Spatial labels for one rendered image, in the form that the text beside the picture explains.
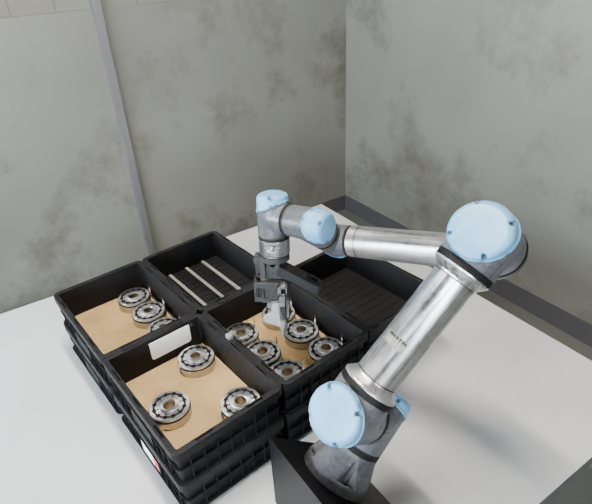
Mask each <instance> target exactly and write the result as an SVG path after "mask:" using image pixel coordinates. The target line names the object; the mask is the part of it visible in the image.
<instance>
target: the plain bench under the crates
mask: <svg viewBox="0 0 592 504"><path fill-rule="evenodd" d="M60 310H61V309H60V308H59V307H58V305H57V304H56V302H55V299H54V296H52V297H49V298H46V299H43V300H40V301H37V302H34V303H31V304H29V305H26V306H23V307H20V308H17V309H14V310H11V311H8V312H5V313H2V314H0V504H179V502H178V501H177V500H176V498H175V497H174V495H173V494H172V492H171V491H170V489H169V488H168V487H167V485H166V484H165V482H164V481H163V479H162V478H161V476H160V475H159V473H158V472H157V471H156V469H155V468H154V466H153V465H152V463H151V462H150V460H149V459H148V457H147V456H146V455H145V453H144V452H143V450H142V449H141V447H140V446H139V444H138V443H137V442H136V440H135V439H134V437H133V436H132V434H131V433H130V431H129V430H128V428H127V427H126V426H125V424H124V423H123V421H122V416H123V414H118V413H116V411H115V410H114V408H113V407H112V405H111V404H110V402H109V401H108V399H107V398H106V397H105V395H104V394H103V392H102V391H101V389H100V388H99V386H98V385H97V383H96V382H95V381H94V379H93V378H92V376H91V375H90V373H89V372H88V370H87V369H86V368H85V366H84V365H83V363H82V362H81V360H80V359H79V357H78V356H77V354H76V353H75V352H74V350H73V346H74V344H73V342H72V341H71V339H70V336H69V334H68V333H67V331H66V330H65V327H64V324H63V321H64V320H65V318H64V316H63V315H62V313H61V312H60ZM395 392H397V393H398V394H399V395H400V396H402V397H403V398H404V399H405V400H406V401H407V402H408V403H409V404H410V411H409V413H408V415H407V416H406V420H405V421H403V423H402V424H401V426H400V427H399V429H398V430H397V432H396V434H395V435H394V437H393V438H392V440H391V441H390V443H389V444H388V446H387V447H386V449H385V450H384V452H383V453H382V455H381V456H380V458H379V459H378V461H377V463H376V464H375V467H374V471H373V475H372V479H371V483H372V484H373V485H374V486H375V487H376V488H377V490H378V491H379V492H380V493H381V494H382V495H383V496H384V497H385V498H386V499H387V500H388V501H389V502H390V504H547V503H548V502H549V501H550V500H552V499H553V498H554V497H555V496H556V495H557V494H558V493H559V492H561V491H562V490H563V489H564V488H565V487H566V486H567V485H568V484H570V483H571V482H572V481H573V480H574V479H575V478H576V477H577V476H578V475H580V474H581V473H582V472H583V471H584V470H585V469H586V468H587V467H589V466H590V465H591V464H592V361H591V360H589V359H587V358H586V357H584V356H582V355H581V354H579V353H577V352H575V351H574V350H572V349H570V348H569V347H567V346H565V345H563V344H562V343H560V342H558V341H556V340H555V339H553V338H551V337H550V336H548V335H546V334H544V333H543V332H541V331H539V330H538V329H536V328H534V327H532V326H531V325H529V324H527V323H525V322H524V321H522V320H520V319H519V318H517V317H515V316H513V315H512V314H510V313H508V312H507V311H505V310H503V309H501V308H500V307H498V306H496V305H494V304H493V303H491V302H489V301H488V300H486V299H484V298H482V297H481V296H479V295H477V294H476V293H474V294H473V296H472V297H471V298H470V299H469V301H468V302H467V303H466V304H465V306H464V307H463V308H462V309H461V311H460V312H459V313H458V314H457V315H456V317H455V318H454V319H453V320H452V322H451V323H450V324H449V325H448V327H447V328H446V329H445V330H444V332H443V333H442V334H441V335H440V337H439V338H438V339H437V340H436V341H435V343H434V344H433V345H432V346H431V348H430V349H429V350H428V351H427V353H426V354H425V355H424V356H423V358H422V359H421V360H420V361H419V363H418V364H417V365H416V366H415V368H414V369H413V370H412V371H411V372H410V374H409V375H408V376H407V377H406V379H405V380H404V381H403V382H402V384H401V385H400V386H399V387H398V389H397V390H396V391H395ZM209 504H277V503H276V502H275V493H274V484H273V475H272V466H271V459H270V460H269V461H268V462H266V463H265V464H263V465H262V466H261V467H259V468H258V469H256V470H255V471H254V472H252V473H251V474H250V475H248V476H247V477H245V478H244V479H243V480H241V481H240V482H238V483H237V484H236V485H234V486H233V487H232V488H230V489H229V490H227V491H226V492H225V493H223V494H222V495H220V496H219V497H218V498H216V499H215V500H214V501H212V502H211V503H209Z"/></svg>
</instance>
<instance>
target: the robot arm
mask: <svg viewBox="0 0 592 504"><path fill-rule="evenodd" d="M288 202H289V199H288V194H287V193H286V192H284V191H282V190H267V191H263V192H261V193H259V194H258V195H257V198H256V203H257V210H256V213H257V224H258V239H259V252H255V256H254V257H253V262H254V263H255V272H256V274H255V275H254V278H253V282H254V295H255V302H263V303H267V307H268V308H269V309H271V312H270V313H267V314H265V315H264V316H263V320H264V322H265V323H268V324H271V325H275V326H278V327H280V328H281V336H284V335H285V333H286V331H287V329H288V327H287V322H288V320H289V319H290V282H291V283H293V284H295V285H297V286H299V287H301V288H303V289H305V290H307V291H309V292H311V293H313V294H318V292H319V291H320V289H321V284H322V280H321V279H320V278H318V277H316V276H314V275H312V274H310V273H308V272H306V271H304V270H302V269H300V268H298V267H296V266H294V265H292V264H290V263H288V262H287V261H288V260H289V259H290V254H289V253H290V237H294V238H298V239H301V240H303V241H305V242H307V243H309V244H311V245H313V246H314V247H316V248H318V249H320V250H322V251H324V252H325V253H326V254H328V255H329V256H332V257H336V258H344V257H346V256H350V257H358V258H366V259H375V260H383V261H392V262H400V263H408V264H417V265H425V266H434V268H433V269H432V270H431V272H430V273H429V274H428V275H427V277H426V278H425V279H424V280H423V282H422V283H421V284H420V286H419V287H418V288H417V289H416V291H415V292H414V293H413V294H412V296H411V297H410V298H409V299H408V301H407V302H406V303H405V305H404V306H403V307H402V308H401V310H400V311H399V312H398V313H397V315H396V316H395V317H394V318H393V320H392V321H391V322H390V324H389V325H388V326H387V327H386V329H385V330H384V331H383V332H382V334H381V335H380V336H379V337H378V339H377V340H376V341H375V343H374V344H373V345H372V346H371V348H370V349H369V350H368V351H367V353H366V354H365V355H364V356H363V358H362V359H361V360H360V361H359V362H358V363H350V364H347V365H346V366H345V368H344V369H343V370H342V371H341V372H340V374H339V375H338V376H337V378H336V379H335V380H334V381H329V382H327V383H325V384H323V385H321V386H320V387H318V388H317V389H316V390H315V392H314V393H313V395H312V397H311V399H310V403H309V409H308V412H309V421H310V424H311V427H312V429H313V431H314V433H315V434H316V436H317V437H318V438H319V440H318V441H317V442H315V443H314V444H313V445H312V446H311V447H310V448H309V449H308V451H307V452H306V454H305V456H304V460H305V463H306V466H307V467H308V469H309V471H310V472H311V473H312V474H313V476H314V477H315V478H316V479H317V480H318V481H319V482H320V483H321V484H322V485H323V486H325V487H326V488H327V489H328V490H330V491H331V492H333V493H334V494H336V495H337V496H339V497H341V498H343V499H345V500H348V501H351V502H361V501H362V500H363V499H364V497H365V495H366V494H367V492H368V490H369V486H370V482H371V479H372V475H373V471H374V467H375V464H376V463H377V461H378V459H379V458H380V456H381V455H382V453H383V452H384V450H385V449H386V447H387V446H388V444H389V443H390V441H391V440H392V438H393V437H394V435H395V434H396V432H397V430H398V429H399V427H400V426H401V424H402V423H403V421H405V420H406V416H407V415H408V413H409V411H410V404H409V403H408V402H407V401H406V400H405V399H404V398H403V397H402V396H400V395H399V394H398V393H397V392H395V391H396V390H397V389H398V387H399V386H400V385H401V384H402V382H403V381H404V380H405V379H406V377H407V376H408V375H409V374H410V372H411V371H412V370H413V369H414V368H415V366H416V365H417V364H418V363H419V361H420V360H421V359H422V358H423V356H424V355H425V354H426V353H427V351H428V350H429V349H430V348H431V346H432V345H433V344H434V343H435V341H436V340H437V339H438V338H439V337H440V335H441V334H442V333H443V332H444V330H445V329H446V328H447V327H448V325H449V324H450V323H451V322H452V320H453V319H454V318H455V317H456V315H457V314H458V313H459V312H460V311H461V309H462V308H463V307H464V306H465V304H466V303H467V302H468V301H469V299H470V298H471V297H472V296H473V294H474V293H476V292H482V291H488V290H489V289H490V287H491V286H492V285H493V284H494V283H495V281H496V280H501V279H506V278H509V277H511V276H513V275H515V274H516V273H518V272H519V271H520V270H521V269H522V268H523V266H524V265H525V263H526V261H527V258H528V254H529V246H528V241H527V239H526V237H525V235H524V233H523V232H522V230H521V226H520V223H519V221H518V219H517V218H516V216H515V215H514V214H513V213H512V212H510V210H509V209H507V208H506V207H505V206H503V205H501V204H499V203H497V202H493V201H487V200H481V201H475V202H471V203H468V204H466V205H464V206H462V207H461V208H460V209H458V210H457V211H456V212H455V213H454V214H453V216H452V217H451V219H450V220H449V223H448V226H447V232H446V233H442V232H430V231H417V230H405V229H392V228H380V227H367V226H355V225H342V224H337V223H336V220H335V219H334V215H333V214H332V213H331V212H329V211H325V210H323V209H321V208H312V207H307V206H301V205H296V204H292V203H288ZM254 280H255V281H254ZM279 312H280V313H279Z"/></svg>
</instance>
